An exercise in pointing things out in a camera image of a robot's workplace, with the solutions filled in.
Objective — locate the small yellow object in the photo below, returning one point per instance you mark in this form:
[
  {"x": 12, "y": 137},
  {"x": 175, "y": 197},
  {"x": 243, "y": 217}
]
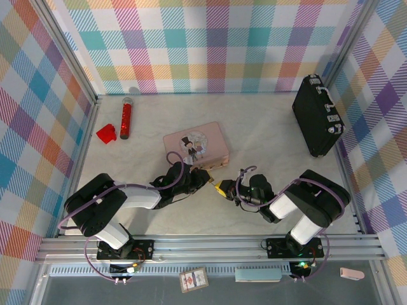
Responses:
[{"x": 220, "y": 188}]

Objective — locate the pink tin box cartoon couple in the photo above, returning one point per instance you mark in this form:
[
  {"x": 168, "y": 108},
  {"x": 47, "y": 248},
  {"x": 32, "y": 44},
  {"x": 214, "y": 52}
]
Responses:
[{"x": 197, "y": 139}]

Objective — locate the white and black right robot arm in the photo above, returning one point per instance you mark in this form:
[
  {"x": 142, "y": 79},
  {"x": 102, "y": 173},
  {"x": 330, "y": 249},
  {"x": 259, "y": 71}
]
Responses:
[{"x": 308, "y": 228}]

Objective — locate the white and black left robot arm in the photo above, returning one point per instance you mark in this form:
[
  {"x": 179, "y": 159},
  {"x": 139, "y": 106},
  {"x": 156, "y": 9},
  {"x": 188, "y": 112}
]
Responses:
[{"x": 140, "y": 198}]

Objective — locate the red glitter tube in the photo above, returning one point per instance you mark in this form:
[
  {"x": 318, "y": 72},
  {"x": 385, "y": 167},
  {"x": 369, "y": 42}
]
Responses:
[{"x": 125, "y": 119}]

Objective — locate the pale teal flat case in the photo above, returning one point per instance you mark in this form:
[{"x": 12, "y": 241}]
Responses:
[{"x": 257, "y": 274}]

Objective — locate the red plastic block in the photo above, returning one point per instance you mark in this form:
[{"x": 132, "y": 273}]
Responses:
[{"x": 106, "y": 135}]

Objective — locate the black controller board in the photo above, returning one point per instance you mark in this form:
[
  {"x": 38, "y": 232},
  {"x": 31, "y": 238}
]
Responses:
[
  {"x": 122, "y": 268},
  {"x": 299, "y": 267}
]

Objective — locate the black briefcase silver fittings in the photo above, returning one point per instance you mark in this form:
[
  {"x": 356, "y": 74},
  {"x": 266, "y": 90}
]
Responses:
[{"x": 313, "y": 120}]

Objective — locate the playing card box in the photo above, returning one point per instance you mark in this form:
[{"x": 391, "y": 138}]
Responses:
[{"x": 194, "y": 280}]

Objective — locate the pink usb stick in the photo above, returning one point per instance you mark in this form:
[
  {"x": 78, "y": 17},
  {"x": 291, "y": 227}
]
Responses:
[{"x": 351, "y": 274}]

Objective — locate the aluminium mounting rail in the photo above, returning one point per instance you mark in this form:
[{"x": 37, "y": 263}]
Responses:
[{"x": 210, "y": 248}]

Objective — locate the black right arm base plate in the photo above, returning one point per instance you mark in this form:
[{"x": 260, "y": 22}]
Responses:
[{"x": 276, "y": 248}]

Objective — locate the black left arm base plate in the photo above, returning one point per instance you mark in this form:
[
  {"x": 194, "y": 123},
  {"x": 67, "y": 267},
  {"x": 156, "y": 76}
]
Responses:
[{"x": 143, "y": 249}]

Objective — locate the aluminium floor rail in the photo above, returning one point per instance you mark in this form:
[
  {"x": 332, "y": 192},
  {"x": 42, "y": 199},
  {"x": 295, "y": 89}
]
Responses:
[
  {"x": 82, "y": 165},
  {"x": 348, "y": 159}
]

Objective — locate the aluminium frame post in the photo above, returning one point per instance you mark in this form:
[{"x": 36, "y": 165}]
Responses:
[
  {"x": 349, "y": 41},
  {"x": 66, "y": 54}
]

